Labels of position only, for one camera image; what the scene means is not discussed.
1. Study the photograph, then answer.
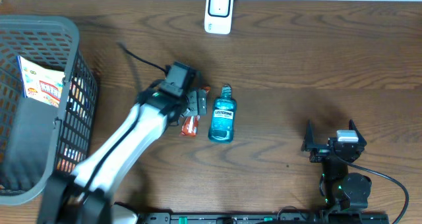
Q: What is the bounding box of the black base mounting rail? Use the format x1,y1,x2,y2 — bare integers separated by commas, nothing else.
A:
111,211,390,224

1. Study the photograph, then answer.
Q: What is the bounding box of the teal Listerine mouthwash bottle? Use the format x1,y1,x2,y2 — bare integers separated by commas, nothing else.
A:
208,84,237,143

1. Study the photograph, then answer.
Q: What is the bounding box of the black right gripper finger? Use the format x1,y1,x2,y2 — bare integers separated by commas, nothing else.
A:
349,119,367,147
301,120,315,152

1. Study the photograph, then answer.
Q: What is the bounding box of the yellow chips snack bag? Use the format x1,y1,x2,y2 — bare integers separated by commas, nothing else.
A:
16,56,65,107

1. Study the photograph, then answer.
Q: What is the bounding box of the orange red snack bar wrapper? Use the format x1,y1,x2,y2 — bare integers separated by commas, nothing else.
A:
180,86,210,137

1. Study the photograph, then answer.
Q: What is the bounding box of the grey plastic shopping basket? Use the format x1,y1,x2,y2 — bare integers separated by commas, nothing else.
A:
1,15,98,206

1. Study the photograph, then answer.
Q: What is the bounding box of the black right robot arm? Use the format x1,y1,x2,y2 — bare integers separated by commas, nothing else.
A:
301,121,372,211

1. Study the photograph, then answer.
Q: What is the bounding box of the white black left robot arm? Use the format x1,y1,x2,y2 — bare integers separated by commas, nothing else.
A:
37,88,206,223

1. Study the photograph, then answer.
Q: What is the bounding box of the white barcode scanner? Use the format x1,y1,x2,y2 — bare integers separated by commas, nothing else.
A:
204,0,234,35

